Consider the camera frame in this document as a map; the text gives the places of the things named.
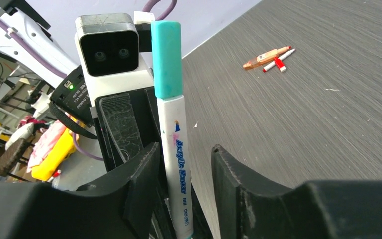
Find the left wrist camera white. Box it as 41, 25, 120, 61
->
75, 12, 154, 106

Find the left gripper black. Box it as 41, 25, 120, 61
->
92, 86, 211, 239

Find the white pen teal end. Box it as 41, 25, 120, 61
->
156, 93, 194, 239

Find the yellow object outside cell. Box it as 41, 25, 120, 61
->
28, 129, 79, 182

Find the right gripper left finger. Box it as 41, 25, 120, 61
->
0, 143, 160, 239

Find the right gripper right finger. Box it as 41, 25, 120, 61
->
211, 145, 382, 239

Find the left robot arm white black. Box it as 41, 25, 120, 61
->
0, 6, 212, 239

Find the orange highlighter pen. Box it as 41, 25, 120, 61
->
243, 46, 292, 70

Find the white red marker pen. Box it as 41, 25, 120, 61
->
263, 49, 295, 73

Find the teal pen cap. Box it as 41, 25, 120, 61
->
151, 20, 183, 99

